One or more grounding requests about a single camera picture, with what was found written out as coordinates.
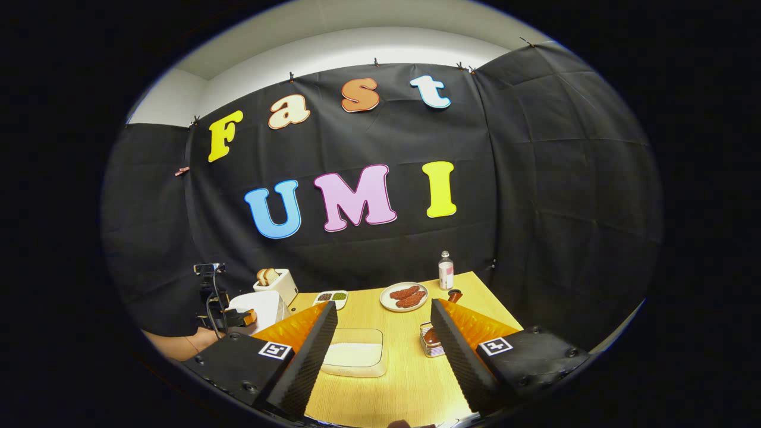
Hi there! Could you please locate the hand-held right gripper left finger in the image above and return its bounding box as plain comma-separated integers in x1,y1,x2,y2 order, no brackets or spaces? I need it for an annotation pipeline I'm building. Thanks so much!
181,300,338,420

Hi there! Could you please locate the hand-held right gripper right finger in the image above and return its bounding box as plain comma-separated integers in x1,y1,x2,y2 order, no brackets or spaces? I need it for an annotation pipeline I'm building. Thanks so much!
430,298,590,416

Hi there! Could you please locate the white rice cooker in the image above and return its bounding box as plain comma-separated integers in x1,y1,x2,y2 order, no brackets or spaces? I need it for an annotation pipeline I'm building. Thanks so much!
228,290,286,333

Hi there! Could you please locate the white rice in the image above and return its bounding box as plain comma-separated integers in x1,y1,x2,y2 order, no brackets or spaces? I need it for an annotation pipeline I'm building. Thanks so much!
324,342,382,368

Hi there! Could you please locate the brown wooden spoon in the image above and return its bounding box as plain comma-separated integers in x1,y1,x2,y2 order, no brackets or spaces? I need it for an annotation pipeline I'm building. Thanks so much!
423,289,463,351

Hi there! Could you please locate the clear plastic container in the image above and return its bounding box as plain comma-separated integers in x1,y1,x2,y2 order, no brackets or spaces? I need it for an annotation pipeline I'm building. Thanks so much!
320,328,388,379

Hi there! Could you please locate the white toaster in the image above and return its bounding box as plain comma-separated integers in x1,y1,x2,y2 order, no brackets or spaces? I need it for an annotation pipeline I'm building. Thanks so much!
253,269,299,307

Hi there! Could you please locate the white divided bean dish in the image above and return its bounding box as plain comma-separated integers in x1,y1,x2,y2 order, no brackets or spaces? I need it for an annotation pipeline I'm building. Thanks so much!
313,290,349,310

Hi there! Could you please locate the small clear bottle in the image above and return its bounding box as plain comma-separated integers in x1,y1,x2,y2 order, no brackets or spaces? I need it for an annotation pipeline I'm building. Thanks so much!
438,250,455,291

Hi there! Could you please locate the white round plate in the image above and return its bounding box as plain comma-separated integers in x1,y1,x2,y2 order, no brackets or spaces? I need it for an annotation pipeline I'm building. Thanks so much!
379,282,429,313

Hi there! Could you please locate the black backdrop cloth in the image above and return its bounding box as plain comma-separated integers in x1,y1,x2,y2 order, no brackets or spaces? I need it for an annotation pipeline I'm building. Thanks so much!
101,42,663,351

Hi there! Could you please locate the row of black cloth clips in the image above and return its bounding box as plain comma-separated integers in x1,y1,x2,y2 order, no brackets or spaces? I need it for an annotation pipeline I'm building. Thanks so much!
124,37,536,130

